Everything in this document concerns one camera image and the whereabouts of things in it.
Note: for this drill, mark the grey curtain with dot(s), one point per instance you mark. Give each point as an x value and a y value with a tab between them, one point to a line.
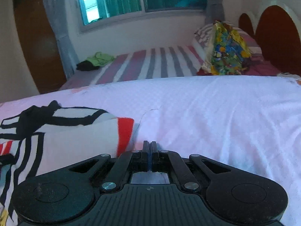
212	2
58	28

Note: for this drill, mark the black cloth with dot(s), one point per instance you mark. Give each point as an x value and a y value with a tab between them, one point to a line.
87	66

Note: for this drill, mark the red and white headboard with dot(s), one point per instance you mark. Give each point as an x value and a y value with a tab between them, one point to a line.
277	33

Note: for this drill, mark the black red white striped shirt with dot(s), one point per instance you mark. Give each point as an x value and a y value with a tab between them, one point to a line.
70	141

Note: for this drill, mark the striped bed sheet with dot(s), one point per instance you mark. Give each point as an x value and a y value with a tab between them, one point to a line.
145	63

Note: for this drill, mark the brown wooden door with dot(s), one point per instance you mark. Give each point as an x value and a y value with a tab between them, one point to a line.
33	40

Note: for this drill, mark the green cloth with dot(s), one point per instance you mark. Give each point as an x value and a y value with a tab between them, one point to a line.
100	58

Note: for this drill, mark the pink floral blanket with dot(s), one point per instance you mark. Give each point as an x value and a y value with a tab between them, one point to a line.
199	113

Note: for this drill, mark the striped pillow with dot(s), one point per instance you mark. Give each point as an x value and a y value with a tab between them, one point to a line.
202	33

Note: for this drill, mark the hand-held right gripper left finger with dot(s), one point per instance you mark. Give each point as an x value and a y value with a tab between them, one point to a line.
146	155

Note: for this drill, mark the colourful printed pillow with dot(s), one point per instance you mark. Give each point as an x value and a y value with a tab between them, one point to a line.
227	49

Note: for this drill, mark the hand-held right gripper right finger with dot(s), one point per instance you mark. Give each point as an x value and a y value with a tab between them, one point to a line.
152	155

